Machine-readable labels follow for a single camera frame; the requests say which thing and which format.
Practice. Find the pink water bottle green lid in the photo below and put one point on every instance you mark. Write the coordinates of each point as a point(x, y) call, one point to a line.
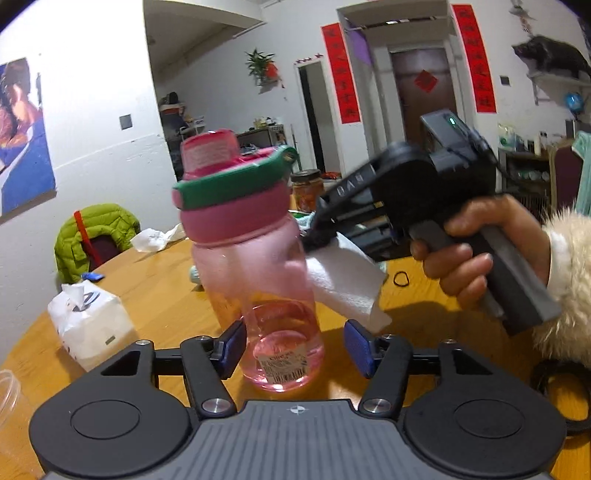
point(249, 267)

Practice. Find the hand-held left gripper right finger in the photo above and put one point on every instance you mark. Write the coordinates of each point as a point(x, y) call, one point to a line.
point(361, 348)

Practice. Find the low grey cabinet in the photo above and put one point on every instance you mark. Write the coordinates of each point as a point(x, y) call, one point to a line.
point(258, 138)

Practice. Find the blue globe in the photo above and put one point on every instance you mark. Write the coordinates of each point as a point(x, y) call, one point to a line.
point(573, 101)

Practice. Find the person's right hand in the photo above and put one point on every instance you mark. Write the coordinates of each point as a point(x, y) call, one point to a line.
point(461, 272)

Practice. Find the hanging green plant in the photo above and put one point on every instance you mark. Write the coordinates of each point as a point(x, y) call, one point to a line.
point(258, 64)

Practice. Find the blue wrapper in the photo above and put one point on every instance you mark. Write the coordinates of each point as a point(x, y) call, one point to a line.
point(92, 277)

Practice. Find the clear plastic cup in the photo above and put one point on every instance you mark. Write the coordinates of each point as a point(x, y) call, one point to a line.
point(11, 415)

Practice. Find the red door couplet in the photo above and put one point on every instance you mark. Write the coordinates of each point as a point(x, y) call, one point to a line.
point(340, 74)
point(475, 60)

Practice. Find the red diamond door sign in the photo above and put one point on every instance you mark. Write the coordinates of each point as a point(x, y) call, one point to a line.
point(425, 81)

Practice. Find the glass jar with red contents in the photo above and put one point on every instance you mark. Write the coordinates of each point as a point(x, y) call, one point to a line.
point(307, 194)

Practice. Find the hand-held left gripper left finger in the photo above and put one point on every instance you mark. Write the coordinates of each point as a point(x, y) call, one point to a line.
point(231, 350)

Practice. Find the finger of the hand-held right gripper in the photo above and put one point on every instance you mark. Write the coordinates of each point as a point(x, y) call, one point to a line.
point(325, 221)

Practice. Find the teal garment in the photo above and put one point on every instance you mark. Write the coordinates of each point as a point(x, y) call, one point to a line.
point(582, 170)

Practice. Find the white wall shelf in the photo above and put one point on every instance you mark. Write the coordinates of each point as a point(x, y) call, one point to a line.
point(554, 83)

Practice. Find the black round object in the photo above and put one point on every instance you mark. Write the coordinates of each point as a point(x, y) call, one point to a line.
point(540, 383)

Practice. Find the person's right forearm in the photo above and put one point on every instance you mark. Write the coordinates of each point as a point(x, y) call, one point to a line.
point(570, 286)

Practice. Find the white tissue pack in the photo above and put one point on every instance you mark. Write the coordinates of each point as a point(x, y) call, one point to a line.
point(92, 323)

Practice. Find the crumpled white tissue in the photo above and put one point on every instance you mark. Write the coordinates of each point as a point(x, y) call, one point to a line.
point(152, 240)

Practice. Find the cluttered shelf rack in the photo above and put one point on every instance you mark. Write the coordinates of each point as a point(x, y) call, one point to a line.
point(178, 134)

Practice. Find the brown door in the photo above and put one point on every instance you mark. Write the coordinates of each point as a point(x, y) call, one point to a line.
point(415, 110)

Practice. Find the green puffer jacket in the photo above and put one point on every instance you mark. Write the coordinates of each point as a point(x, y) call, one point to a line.
point(106, 221)

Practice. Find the wooden side cabinet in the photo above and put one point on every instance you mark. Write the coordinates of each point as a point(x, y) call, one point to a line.
point(526, 175)

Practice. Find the wall poster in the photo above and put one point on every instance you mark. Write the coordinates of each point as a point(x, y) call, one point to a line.
point(23, 152)

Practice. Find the white paper towel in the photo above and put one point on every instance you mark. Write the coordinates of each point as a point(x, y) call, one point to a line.
point(346, 281)

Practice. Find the grey wall switch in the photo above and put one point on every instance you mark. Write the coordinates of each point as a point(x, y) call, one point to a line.
point(125, 122)

